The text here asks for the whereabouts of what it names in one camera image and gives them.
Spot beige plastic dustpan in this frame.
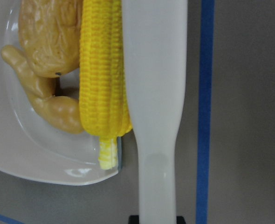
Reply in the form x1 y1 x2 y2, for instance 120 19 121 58
0 0 121 186

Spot brown toy ginger root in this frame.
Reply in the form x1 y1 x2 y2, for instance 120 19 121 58
0 45 83 134

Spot beige hand brush black bristles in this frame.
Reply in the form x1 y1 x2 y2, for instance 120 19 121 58
122 0 187 224

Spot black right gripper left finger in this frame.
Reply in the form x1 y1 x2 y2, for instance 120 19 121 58
128 216 139 224

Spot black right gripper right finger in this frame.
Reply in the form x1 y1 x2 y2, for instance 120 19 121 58
176 216 185 224

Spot yellow toy corn cob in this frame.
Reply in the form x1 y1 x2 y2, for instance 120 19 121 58
79 0 132 170

